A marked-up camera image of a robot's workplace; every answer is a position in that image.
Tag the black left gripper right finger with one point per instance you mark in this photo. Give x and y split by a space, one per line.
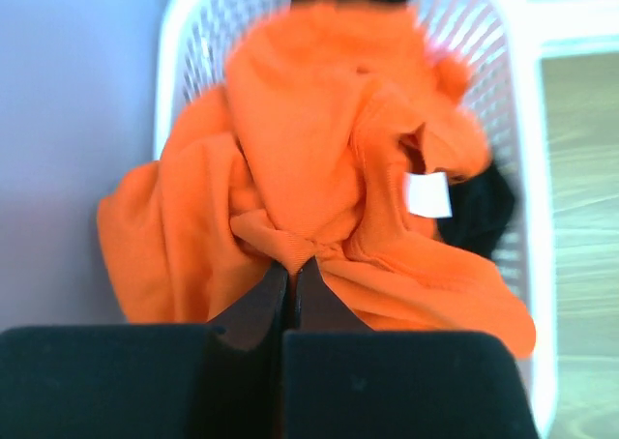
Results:
343 380

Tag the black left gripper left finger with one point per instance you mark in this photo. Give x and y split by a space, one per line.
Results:
203 380

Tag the orange t shirt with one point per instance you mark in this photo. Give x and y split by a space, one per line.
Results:
302 153

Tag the black t shirt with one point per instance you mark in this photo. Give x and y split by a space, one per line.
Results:
481 207

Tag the white plastic laundry basket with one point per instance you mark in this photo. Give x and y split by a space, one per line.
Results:
506 95

